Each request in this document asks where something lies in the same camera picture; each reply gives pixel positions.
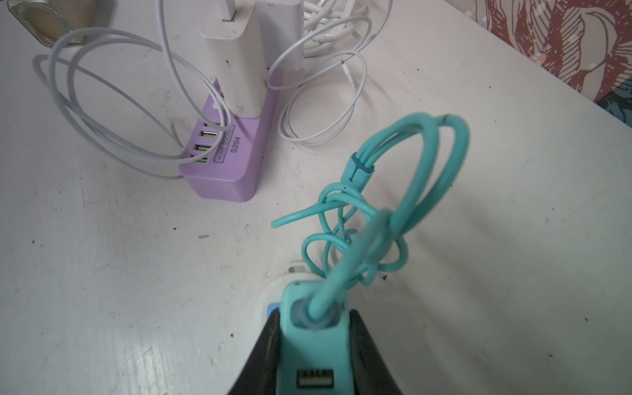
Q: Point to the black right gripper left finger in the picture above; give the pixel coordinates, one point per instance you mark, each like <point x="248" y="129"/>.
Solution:
<point x="259" y="375"/>

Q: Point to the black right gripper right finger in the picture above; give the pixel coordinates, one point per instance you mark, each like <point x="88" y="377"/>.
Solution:
<point x="371" y="375"/>

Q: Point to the white power strip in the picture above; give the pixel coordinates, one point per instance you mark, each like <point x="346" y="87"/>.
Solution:
<point x="270" y="297"/>

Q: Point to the teal charger with cable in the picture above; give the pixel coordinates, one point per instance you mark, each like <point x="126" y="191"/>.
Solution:
<point x="315" y="315"/>

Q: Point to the purple power strip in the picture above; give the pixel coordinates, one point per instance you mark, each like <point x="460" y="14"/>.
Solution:
<point x="232" y="171"/>

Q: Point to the white charger with cable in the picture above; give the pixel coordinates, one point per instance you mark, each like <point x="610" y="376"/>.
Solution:
<point x="236" y="47"/>

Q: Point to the thin white cable adapter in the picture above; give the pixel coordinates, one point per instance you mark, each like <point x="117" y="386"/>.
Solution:
<point x="336" y="39"/>

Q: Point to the small glass jar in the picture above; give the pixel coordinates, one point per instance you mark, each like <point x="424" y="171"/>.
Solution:
<point x="50" y="20"/>

